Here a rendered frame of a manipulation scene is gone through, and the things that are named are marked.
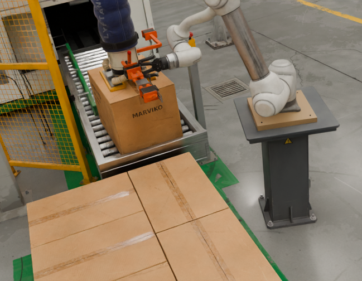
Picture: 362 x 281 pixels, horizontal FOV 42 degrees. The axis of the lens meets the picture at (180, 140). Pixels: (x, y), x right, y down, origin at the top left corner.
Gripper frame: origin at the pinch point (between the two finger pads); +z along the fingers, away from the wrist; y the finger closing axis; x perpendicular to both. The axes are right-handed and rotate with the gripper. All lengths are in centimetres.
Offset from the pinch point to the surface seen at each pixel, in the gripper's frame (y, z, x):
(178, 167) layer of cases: 53, -10, -30
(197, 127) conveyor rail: 48, -33, -2
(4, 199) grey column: 97, 103, 60
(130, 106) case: 18.7, 6.7, -5.1
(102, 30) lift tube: -20.6, 9.3, 21.0
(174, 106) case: 27.1, -19.9, -3.5
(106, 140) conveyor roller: 55, 23, 29
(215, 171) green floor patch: 107, -51, 28
